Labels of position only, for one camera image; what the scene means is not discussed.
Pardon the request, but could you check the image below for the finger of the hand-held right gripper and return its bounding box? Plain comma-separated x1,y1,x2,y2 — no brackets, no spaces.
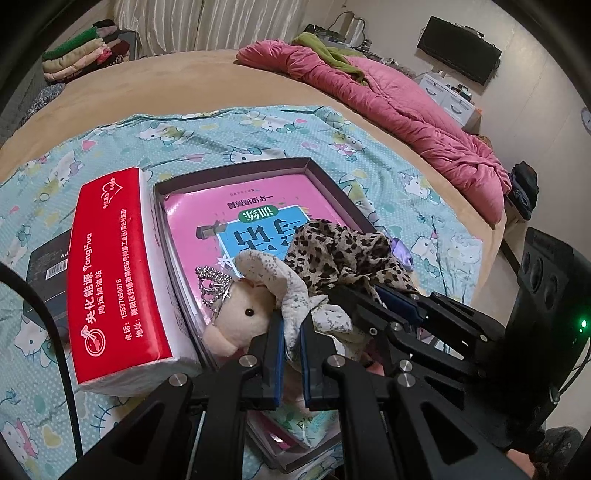
329,287,462,385
375,285,509,361

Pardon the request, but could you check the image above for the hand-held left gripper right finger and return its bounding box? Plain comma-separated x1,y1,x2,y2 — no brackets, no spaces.
299,318,532,480

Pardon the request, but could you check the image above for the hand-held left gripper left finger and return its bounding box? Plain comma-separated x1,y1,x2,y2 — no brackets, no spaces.
58,311,284,480

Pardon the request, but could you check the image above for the plush bear with purple ribbon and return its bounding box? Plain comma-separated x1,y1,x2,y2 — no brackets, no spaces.
390,237,414,273

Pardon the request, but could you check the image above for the plush toy with crown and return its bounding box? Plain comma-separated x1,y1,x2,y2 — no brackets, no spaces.
196,251,370,370

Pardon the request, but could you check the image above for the green tissue packet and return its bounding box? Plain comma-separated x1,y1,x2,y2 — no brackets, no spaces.
249,406,345,450

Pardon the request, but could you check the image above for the leopard print cloth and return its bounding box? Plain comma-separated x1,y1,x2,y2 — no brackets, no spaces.
283,220,421,301

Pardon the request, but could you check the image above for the dark cardboard tray box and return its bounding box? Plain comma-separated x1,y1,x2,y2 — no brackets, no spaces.
152,157,384,474

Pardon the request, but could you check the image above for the red tissue pack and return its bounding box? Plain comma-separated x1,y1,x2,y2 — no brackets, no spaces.
67,167,204,398

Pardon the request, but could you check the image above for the person's right forearm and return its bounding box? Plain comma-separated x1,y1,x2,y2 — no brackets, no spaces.
508,427,585,480

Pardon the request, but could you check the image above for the black bag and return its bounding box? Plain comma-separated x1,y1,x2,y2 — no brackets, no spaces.
510,161,539,222

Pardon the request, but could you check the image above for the pink book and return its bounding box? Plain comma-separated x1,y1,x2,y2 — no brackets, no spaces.
161,174,324,324

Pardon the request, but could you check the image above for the pink quilt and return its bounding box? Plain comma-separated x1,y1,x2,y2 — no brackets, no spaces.
236,39,513,224

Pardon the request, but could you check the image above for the white drawer cabinet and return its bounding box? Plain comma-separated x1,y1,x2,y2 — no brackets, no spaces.
418,71,481,132

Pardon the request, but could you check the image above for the cartoon cat printed blanket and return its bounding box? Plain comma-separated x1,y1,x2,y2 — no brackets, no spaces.
0,105,483,480

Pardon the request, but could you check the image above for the small black box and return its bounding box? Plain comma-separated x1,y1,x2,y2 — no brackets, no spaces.
25,228,75,342

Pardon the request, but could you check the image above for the green cloth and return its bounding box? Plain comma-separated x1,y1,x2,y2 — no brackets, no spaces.
292,32,370,84

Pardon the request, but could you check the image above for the black monitor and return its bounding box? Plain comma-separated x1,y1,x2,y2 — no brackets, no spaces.
417,16,502,86

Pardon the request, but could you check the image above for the beige bed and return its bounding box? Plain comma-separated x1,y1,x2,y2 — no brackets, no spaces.
0,48,509,259

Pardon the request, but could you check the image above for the white curtain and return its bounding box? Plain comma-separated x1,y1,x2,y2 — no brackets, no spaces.
113,0,305,54

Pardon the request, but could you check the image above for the dark patterned cloth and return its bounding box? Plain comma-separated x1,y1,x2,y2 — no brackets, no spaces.
21,82,65,121

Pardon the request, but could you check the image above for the grey quilted headboard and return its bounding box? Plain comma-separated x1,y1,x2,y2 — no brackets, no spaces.
0,60,47,144

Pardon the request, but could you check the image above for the stack of folded clothes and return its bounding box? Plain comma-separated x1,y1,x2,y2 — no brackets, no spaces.
42,19,134,84

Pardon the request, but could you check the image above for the black cable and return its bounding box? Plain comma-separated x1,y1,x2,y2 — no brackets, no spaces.
0,265,84,455

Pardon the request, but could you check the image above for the dark device with cables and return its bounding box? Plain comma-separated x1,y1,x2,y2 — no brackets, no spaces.
302,11,375,51

